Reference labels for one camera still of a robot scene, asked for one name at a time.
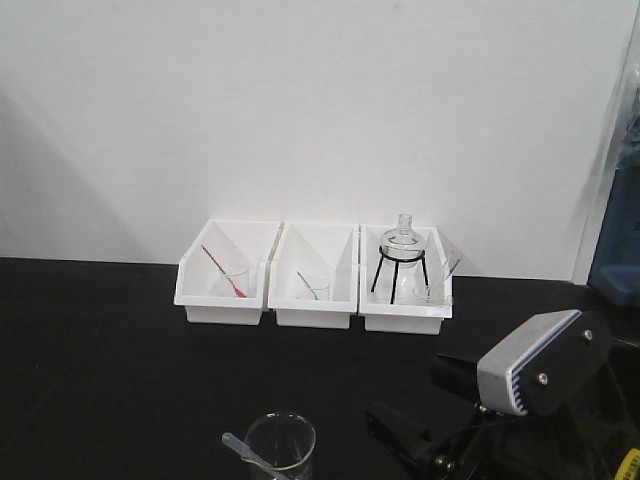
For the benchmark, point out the white right storage bin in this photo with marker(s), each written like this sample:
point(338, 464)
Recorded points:
point(412, 316)

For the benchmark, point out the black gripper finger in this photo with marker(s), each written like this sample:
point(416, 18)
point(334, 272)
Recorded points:
point(456, 374)
point(408, 441)

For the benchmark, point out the black wire tripod stand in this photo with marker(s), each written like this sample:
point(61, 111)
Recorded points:
point(400, 276)

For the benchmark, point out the white left storage bin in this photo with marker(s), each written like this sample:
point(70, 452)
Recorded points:
point(235, 244)

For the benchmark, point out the clear glass beaker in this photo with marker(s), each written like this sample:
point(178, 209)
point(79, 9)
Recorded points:
point(286, 440)

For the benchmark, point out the small beaker in bin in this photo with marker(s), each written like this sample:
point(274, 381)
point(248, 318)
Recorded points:
point(324, 284)
point(425, 295)
point(222, 288)

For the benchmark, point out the clear plastic pipette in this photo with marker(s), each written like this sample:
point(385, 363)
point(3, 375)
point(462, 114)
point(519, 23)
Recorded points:
point(249, 456)

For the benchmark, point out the clear glass flask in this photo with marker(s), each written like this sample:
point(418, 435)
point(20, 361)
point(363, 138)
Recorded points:
point(403, 237)

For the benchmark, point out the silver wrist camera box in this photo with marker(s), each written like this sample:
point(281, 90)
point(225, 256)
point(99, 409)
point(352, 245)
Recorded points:
point(500, 370)

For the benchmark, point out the small beaker in right bin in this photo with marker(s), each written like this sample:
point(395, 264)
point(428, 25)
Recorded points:
point(425, 295)

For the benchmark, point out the white storage bin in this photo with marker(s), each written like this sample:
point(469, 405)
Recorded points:
point(235, 244)
point(328, 250)
point(412, 316)

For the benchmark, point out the blue plastic container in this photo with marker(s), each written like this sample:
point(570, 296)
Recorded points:
point(615, 267)

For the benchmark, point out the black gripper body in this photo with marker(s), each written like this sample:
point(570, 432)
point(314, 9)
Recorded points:
point(578, 425)

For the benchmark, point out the white middle storage bin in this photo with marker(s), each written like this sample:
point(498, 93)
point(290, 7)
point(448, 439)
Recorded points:
point(328, 250)

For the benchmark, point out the small beaker in left bin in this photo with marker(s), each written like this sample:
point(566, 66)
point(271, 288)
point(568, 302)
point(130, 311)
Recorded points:
point(222, 288)

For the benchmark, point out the small beaker in middle bin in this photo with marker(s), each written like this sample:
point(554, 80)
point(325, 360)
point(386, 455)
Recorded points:
point(324, 284)

